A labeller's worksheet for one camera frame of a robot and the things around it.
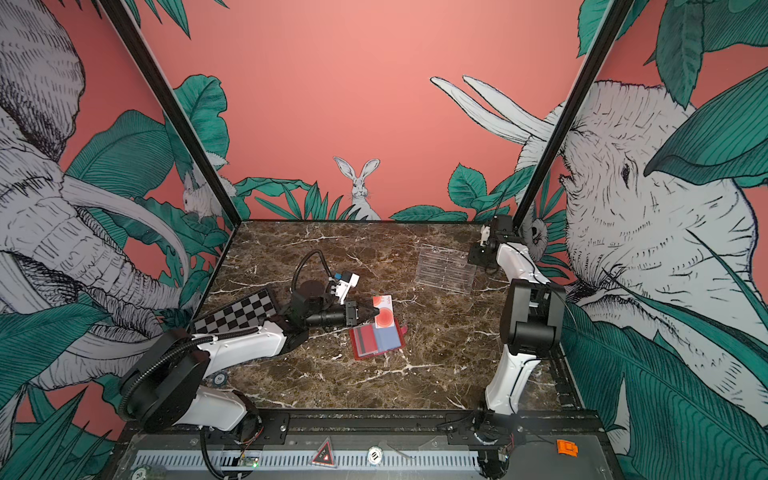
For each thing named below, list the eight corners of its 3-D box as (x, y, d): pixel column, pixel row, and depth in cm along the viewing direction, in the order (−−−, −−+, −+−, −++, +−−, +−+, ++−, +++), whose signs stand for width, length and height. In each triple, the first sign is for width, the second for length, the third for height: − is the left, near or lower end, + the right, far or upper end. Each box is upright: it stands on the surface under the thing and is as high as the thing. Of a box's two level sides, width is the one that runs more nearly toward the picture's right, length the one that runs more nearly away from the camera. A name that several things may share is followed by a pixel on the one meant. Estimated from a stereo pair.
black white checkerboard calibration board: (203, 352, 88) (196, 347, 85) (198, 325, 94) (191, 319, 91) (279, 317, 96) (275, 311, 93) (270, 293, 102) (266, 287, 98)
